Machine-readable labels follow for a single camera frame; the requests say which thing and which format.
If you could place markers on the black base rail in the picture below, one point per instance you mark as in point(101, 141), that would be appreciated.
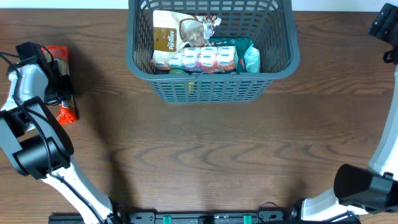
point(264, 216)

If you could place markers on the light blue tissue pack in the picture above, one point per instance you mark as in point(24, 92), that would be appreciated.
point(252, 59)

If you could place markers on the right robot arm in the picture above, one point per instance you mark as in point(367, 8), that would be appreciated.
point(357, 191)

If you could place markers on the multipack of small cartons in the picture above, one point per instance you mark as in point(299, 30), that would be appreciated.
point(199, 59)

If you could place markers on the green lid jar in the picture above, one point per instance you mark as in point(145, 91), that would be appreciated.
point(177, 72)

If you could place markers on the red spaghetti packet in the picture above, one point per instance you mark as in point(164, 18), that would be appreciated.
point(67, 113)

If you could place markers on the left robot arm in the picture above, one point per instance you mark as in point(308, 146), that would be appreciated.
point(34, 140)

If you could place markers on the grey plastic basket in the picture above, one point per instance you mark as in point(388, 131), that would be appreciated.
point(269, 25)

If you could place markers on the beige pouch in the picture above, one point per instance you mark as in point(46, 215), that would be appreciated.
point(172, 31)

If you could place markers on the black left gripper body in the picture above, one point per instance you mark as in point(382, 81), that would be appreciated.
point(58, 92)

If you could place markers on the green coffee bag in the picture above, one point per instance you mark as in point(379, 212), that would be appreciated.
point(240, 43)

